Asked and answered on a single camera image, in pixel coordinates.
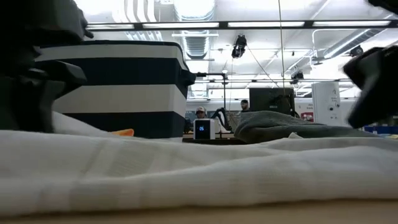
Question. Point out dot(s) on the person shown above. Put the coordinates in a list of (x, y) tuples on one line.
[(200, 112), (244, 105)]

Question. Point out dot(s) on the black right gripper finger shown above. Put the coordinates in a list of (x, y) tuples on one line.
[(376, 105)]

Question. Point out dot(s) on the shelf with blue bins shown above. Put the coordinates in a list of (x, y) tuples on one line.
[(379, 129)]

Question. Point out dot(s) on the grey towel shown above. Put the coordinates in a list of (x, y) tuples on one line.
[(280, 127)]

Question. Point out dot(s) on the white cabinet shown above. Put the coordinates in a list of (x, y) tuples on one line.
[(326, 105)]

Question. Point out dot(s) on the small black round fixture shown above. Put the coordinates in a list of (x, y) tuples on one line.
[(356, 50)]

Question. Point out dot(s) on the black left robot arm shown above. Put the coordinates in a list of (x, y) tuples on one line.
[(37, 18)]

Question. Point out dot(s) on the thin black stand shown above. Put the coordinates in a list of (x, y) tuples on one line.
[(202, 74)]

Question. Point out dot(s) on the grey ceiling air vent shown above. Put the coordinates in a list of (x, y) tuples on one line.
[(196, 46)]

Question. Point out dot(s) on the white box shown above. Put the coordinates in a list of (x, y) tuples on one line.
[(203, 129)]

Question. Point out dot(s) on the black monitor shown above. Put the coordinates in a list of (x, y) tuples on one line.
[(267, 98)]

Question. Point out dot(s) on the white towel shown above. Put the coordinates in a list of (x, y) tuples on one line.
[(186, 174)]

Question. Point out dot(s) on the black background robot arm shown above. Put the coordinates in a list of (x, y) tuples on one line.
[(222, 116)]

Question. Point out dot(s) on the navy white striped fabric bin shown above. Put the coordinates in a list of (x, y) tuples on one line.
[(130, 99)]

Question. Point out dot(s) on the bright orange cloth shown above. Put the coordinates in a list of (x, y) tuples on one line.
[(124, 132)]

